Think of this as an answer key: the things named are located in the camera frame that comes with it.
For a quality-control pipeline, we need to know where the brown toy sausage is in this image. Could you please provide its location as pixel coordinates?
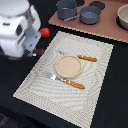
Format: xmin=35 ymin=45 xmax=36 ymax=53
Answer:
xmin=33 ymin=49 xmax=45 ymax=55

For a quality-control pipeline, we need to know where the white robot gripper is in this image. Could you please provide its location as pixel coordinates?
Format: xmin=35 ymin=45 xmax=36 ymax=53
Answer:
xmin=0 ymin=0 xmax=41 ymax=58

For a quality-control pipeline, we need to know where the beige round plate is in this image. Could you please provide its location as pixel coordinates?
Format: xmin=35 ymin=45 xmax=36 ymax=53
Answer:
xmin=55 ymin=55 xmax=83 ymax=78

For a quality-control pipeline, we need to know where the grey frying pan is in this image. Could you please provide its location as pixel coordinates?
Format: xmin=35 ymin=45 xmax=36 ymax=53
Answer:
xmin=63 ymin=5 xmax=102 ymax=26

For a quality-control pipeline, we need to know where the red toy tomato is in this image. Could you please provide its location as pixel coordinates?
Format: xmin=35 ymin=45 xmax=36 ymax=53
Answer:
xmin=40 ymin=28 xmax=50 ymax=38

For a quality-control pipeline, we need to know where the knife with wooden handle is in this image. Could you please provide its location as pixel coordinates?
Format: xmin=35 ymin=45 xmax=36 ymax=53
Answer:
xmin=56 ymin=50 xmax=97 ymax=62

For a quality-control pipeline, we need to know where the grey cooking pot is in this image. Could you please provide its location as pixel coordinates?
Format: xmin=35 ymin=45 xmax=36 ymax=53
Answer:
xmin=56 ymin=0 xmax=77 ymax=20

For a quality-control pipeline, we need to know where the black round burner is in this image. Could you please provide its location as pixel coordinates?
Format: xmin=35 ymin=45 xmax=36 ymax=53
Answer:
xmin=89 ymin=1 xmax=105 ymax=10
xmin=76 ymin=0 xmax=85 ymax=7

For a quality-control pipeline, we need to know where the fork with wooden handle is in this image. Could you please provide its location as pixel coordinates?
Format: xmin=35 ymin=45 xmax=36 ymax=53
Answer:
xmin=44 ymin=72 xmax=85 ymax=89

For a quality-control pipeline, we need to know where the white woven placemat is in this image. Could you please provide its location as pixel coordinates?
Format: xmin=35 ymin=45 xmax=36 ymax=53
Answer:
xmin=13 ymin=31 xmax=113 ymax=128

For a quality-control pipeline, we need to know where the beige bowl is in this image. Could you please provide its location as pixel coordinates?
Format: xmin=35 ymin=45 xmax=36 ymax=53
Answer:
xmin=118 ymin=4 xmax=128 ymax=30

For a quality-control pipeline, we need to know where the brown stove board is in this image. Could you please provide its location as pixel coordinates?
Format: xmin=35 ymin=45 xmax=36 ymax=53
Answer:
xmin=49 ymin=0 xmax=128 ymax=43

